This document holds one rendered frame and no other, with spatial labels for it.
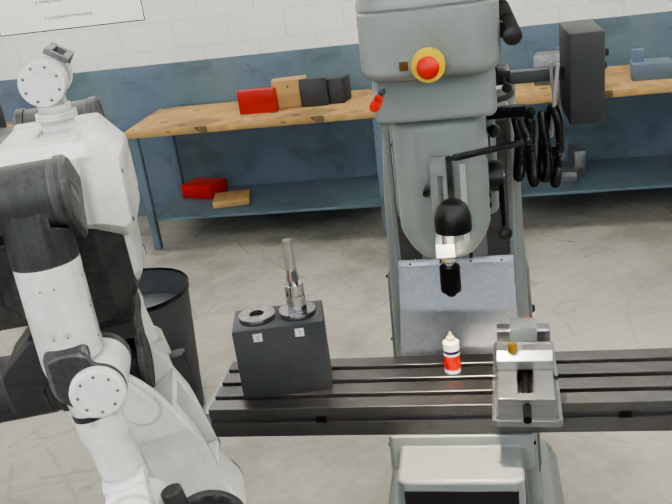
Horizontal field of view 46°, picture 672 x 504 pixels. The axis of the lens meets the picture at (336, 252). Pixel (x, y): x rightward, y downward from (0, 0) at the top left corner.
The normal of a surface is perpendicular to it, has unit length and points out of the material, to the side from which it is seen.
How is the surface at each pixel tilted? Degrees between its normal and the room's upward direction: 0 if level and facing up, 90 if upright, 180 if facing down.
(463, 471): 0
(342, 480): 0
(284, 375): 90
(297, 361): 90
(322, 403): 0
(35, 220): 87
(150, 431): 90
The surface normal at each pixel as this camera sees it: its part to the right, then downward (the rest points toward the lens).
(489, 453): -0.12, -0.92
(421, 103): -0.15, 0.39
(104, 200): 0.80, 0.04
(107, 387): 0.19, 0.31
